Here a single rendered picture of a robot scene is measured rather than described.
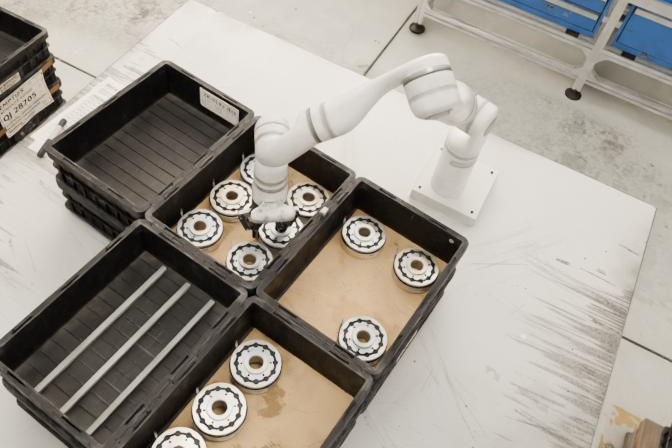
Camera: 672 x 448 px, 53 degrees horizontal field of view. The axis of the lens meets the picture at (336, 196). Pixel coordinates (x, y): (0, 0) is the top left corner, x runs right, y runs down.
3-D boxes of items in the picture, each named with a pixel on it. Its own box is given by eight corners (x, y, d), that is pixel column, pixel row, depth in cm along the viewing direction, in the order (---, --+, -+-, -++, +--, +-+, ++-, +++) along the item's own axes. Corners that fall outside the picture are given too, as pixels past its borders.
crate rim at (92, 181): (166, 64, 176) (165, 57, 174) (257, 119, 168) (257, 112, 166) (43, 153, 154) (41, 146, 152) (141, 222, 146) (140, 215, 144)
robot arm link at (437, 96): (459, 104, 116) (482, 118, 140) (442, 52, 117) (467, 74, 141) (409, 123, 119) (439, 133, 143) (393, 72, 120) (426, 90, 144)
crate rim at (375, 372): (358, 180, 160) (359, 173, 158) (469, 246, 152) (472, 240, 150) (251, 298, 138) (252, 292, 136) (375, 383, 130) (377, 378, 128)
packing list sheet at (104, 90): (103, 74, 200) (103, 73, 200) (168, 106, 195) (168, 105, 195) (21, 144, 181) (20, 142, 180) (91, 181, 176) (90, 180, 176)
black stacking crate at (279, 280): (352, 205, 168) (359, 176, 159) (457, 269, 160) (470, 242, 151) (252, 320, 146) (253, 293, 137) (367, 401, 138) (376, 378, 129)
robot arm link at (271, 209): (251, 224, 138) (252, 206, 134) (246, 181, 145) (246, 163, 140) (295, 221, 140) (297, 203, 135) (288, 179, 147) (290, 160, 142)
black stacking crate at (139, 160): (169, 92, 184) (165, 60, 175) (255, 145, 176) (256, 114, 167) (53, 180, 162) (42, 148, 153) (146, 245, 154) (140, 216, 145)
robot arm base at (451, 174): (441, 165, 188) (456, 125, 174) (469, 182, 186) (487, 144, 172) (424, 186, 184) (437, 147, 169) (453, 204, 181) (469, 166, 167)
